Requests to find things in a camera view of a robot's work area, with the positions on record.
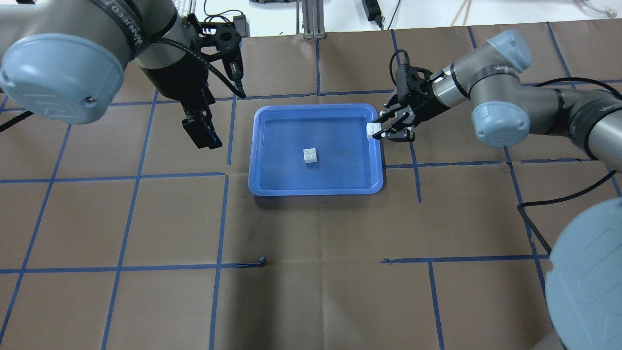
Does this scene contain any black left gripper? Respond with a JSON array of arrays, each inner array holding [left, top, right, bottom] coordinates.
[[141, 14, 244, 149]]

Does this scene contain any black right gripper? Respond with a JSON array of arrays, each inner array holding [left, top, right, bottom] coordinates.
[[371, 66, 449, 142]]

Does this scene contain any white block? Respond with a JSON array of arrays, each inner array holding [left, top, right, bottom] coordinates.
[[366, 122, 383, 139], [303, 148, 318, 164]]

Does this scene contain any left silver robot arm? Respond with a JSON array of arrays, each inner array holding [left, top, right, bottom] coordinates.
[[0, 0, 246, 149]]

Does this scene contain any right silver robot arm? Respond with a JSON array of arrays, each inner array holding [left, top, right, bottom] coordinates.
[[367, 30, 622, 350]]

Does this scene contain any blue plastic tray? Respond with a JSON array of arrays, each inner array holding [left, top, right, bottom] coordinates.
[[247, 104, 384, 196]]

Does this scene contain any black power adapter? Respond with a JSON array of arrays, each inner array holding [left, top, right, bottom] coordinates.
[[232, 14, 250, 38]]

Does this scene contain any aluminium frame post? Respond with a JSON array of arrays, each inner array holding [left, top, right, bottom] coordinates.
[[297, 0, 325, 40]]

